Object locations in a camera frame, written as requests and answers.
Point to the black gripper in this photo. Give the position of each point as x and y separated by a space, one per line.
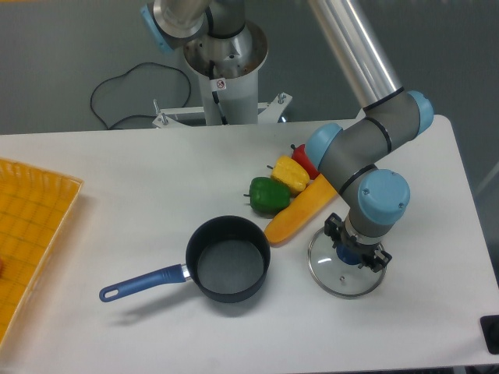
352 247

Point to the green toy bell pepper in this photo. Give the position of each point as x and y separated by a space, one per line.
268 196

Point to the yellow toy bell pepper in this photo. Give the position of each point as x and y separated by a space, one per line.
290 173

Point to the red toy bell pepper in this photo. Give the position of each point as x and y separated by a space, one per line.
299 156

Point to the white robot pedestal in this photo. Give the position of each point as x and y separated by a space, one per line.
227 72

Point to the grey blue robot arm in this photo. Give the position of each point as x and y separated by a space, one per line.
347 158

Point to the black corner device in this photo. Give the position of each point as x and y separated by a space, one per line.
490 328

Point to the black saucepan blue handle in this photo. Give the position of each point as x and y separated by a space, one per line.
227 258

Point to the yellow plastic basket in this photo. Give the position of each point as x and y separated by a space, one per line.
35 204

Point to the glass lid blue knob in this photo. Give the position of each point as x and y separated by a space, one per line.
337 272

